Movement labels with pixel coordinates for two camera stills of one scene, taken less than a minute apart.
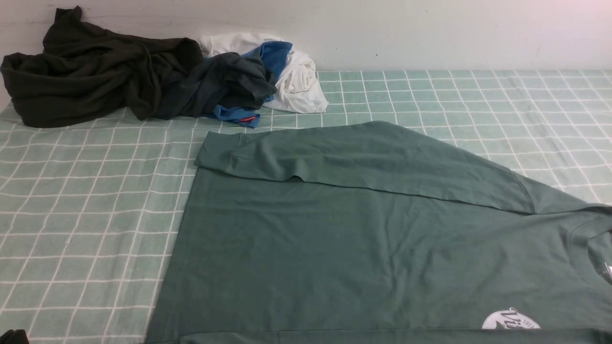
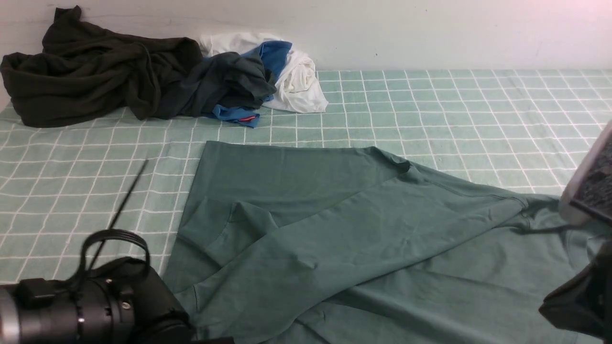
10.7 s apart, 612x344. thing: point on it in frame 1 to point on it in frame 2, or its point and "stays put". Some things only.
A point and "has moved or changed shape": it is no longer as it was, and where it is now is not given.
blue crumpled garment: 274,55 stays put
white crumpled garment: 299,89 stays put
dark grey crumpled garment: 224,79 stays put
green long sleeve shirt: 364,232 has moved or changed shape
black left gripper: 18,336 to 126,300
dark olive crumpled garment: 84,75 stays put
